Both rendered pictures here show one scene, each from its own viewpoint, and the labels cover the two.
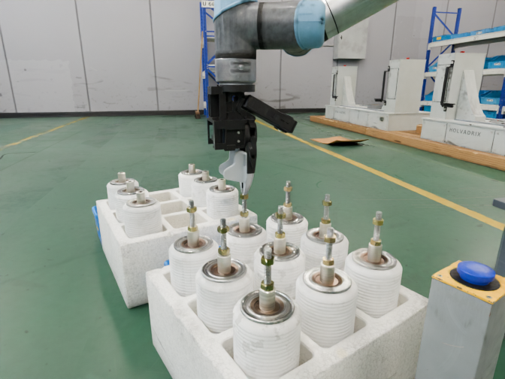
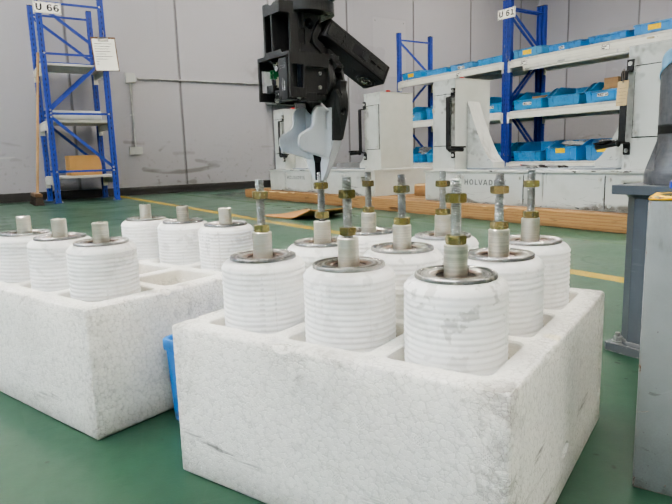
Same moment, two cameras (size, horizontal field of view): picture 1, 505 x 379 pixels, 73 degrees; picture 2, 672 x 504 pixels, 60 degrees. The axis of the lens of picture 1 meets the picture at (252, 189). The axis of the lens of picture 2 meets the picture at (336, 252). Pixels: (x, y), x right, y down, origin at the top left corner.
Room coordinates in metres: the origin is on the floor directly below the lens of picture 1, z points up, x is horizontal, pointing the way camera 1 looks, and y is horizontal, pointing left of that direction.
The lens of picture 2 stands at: (-0.04, 0.27, 0.36)
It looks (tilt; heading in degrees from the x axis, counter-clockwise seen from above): 9 degrees down; 339
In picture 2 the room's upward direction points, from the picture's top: 2 degrees counter-clockwise
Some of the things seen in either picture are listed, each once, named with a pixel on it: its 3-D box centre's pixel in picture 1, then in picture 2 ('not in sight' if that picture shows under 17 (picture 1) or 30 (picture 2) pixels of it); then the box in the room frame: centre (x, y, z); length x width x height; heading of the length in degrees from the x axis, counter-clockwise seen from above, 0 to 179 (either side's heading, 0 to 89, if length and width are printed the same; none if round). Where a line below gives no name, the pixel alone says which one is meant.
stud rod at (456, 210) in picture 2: (267, 273); (455, 220); (0.41, -0.02, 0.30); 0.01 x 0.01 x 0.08
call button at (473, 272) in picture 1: (475, 274); not in sight; (0.38, -0.28, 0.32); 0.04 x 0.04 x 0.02
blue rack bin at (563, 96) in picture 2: not in sight; (577, 96); (4.68, -4.16, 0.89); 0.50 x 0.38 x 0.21; 103
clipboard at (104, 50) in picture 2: not in sight; (104, 51); (6.24, 0.24, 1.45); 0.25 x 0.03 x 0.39; 102
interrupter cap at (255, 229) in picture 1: (244, 229); (322, 242); (0.67, 0.02, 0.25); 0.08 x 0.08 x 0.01
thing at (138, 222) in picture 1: (144, 234); (107, 304); (0.85, 0.29, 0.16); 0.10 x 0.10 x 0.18
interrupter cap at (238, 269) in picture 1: (224, 270); (348, 265); (0.50, 0.05, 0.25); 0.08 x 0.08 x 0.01
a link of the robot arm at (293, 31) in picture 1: (293, 27); not in sight; (0.66, -0.07, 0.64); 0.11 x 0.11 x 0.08; 79
